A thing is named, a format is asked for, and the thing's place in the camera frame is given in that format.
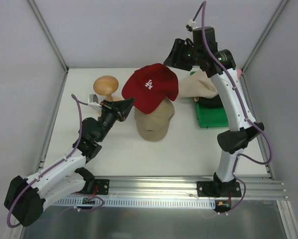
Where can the green plastic tray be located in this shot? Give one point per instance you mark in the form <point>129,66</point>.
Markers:
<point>210,118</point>

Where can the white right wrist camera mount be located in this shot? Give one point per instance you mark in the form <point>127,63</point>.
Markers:
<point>191,25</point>

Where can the right aluminium frame post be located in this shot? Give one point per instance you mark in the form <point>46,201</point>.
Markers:
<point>265,33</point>

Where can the khaki sport baseball cap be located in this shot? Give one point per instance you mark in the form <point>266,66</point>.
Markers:
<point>153,127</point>

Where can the cream beige baseball cap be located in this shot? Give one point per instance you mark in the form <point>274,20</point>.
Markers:
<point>197,85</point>

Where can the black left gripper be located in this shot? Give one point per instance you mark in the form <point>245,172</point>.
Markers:
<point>113,109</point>

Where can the aluminium mounting rail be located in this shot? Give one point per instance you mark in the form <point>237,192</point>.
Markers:
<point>252,188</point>

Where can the wooden hat stand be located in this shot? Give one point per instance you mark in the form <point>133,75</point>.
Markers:
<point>106,86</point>

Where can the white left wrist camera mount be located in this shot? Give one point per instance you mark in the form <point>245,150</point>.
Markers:
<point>93,101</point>

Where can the red baseball cap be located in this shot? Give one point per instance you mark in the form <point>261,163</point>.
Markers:
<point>150,85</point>

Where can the light pink baseball cap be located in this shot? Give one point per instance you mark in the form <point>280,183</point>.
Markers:
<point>239,72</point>

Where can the black baseball cap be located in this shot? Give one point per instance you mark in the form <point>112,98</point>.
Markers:
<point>212,103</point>

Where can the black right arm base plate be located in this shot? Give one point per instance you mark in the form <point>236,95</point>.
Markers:
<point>218,189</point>

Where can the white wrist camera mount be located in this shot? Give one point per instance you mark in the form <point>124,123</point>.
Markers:
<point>93,101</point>
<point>191,25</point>

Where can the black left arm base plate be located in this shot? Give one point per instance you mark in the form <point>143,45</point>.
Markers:
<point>96,187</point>

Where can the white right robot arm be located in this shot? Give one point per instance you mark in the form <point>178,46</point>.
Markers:
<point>243,127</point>

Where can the left aluminium frame post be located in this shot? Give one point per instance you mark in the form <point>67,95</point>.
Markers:
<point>44,27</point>

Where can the aluminium frame post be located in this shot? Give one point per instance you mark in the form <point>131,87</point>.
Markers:
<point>44,27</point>
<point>265,33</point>

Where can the white slotted cable duct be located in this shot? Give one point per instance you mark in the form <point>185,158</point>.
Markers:
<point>138,202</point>

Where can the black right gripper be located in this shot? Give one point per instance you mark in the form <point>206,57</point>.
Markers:
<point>187,53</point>

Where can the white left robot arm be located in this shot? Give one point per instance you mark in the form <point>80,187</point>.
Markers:
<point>27,198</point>

